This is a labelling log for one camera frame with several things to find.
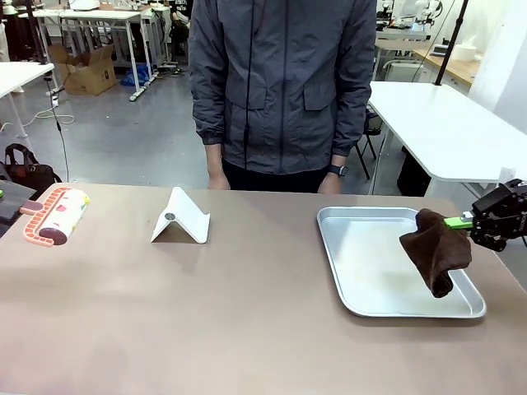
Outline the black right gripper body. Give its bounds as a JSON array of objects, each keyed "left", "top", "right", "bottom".
[{"left": 512, "top": 187, "right": 527, "bottom": 243}]

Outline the pink lint roller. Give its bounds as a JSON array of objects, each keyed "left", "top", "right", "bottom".
[{"left": 19, "top": 186, "right": 91, "bottom": 249}]

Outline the brown cloth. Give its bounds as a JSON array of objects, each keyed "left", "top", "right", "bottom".
[{"left": 398, "top": 207, "right": 473, "bottom": 300}]

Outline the person's right forearm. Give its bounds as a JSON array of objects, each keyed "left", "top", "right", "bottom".
[{"left": 204, "top": 142, "right": 226, "bottom": 176}]

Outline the person's left hand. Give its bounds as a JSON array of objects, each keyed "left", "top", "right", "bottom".
[{"left": 317, "top": 172, "right": 344, "bottom": 195}]

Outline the person's right hand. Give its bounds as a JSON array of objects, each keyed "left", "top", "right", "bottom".
[{"left": 207, "top": 170, "right": 232, "bottom": 191}]

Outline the black handbag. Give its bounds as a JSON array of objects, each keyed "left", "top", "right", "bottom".
[{"left": 0, "top": 142, "right": 63, "bottom": 193}]

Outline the black box under table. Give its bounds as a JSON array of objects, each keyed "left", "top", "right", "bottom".
[{"left": 396, "top": 146, "right": 432, "bottom": 198}]

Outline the silver metal tray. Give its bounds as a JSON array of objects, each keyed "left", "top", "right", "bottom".
[{"left": 315, "top": 206, "right": 487, "bottom": 319}]

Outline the brown cardboard box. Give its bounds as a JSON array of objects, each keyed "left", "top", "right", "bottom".
[{"left": 48, "top": 43, "right": 117, "bottom": 97}]

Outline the wooden top table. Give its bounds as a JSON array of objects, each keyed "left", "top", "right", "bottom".
[{"left": 411, "top": 47, "right": 474, "bottom": 88}]

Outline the white cylinder container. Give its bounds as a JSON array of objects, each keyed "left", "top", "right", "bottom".
[{"left": 452, "top": 35, "right": 479, "bottom": 63}]

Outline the white cabinet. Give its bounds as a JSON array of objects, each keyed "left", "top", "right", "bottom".
[{"left": 385, "top": 60, "right": 425, "bottom": 83}]

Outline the black tripod pole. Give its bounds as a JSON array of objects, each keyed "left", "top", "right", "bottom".
[{"left": 435, "top": 0, "right": 470, "bottom": 86}]

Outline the white folded stand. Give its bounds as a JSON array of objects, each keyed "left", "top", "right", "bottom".
[{"left": 149, "top": 186, "right": 212, "bottom": 244}]

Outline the blue plastic bag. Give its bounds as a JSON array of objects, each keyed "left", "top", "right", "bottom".
[{"left": 119, "top": 63, "right": 158, "bottom": 88}]

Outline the distant white workbench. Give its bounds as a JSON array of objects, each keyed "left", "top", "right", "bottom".
[{"left": 374, "top": 24, "right": 433, "bottom": 43}]

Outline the long white background table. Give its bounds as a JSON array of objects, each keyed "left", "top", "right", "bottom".
[{"left": 32, "top": 7, "right": 143, "bottom": 102}]

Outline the person in grey jacket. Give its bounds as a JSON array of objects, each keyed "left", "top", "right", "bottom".
[{"left": 188, "top": 0, "right": 378, "bottom": 194}]

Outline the thin black hanging cable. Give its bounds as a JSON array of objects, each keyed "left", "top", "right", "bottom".
[{"left": 51, "top": 76, "right": 72, "bottom": 184}]

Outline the white floor cable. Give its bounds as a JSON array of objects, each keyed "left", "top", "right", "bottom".
[{"left": 22, "top": 92, "right": 77, "bottom": 129}]

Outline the black earphone cord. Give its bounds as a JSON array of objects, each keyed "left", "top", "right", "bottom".
[{"left": 242, "top": 0, "right": 254, "bottom": 143}]

